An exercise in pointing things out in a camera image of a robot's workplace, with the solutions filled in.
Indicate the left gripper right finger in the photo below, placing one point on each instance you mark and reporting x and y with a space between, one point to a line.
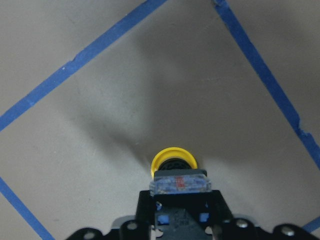
241 228

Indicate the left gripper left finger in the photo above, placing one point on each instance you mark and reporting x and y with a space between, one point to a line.
132 227

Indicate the yellow push button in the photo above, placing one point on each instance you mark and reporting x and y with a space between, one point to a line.
179 189

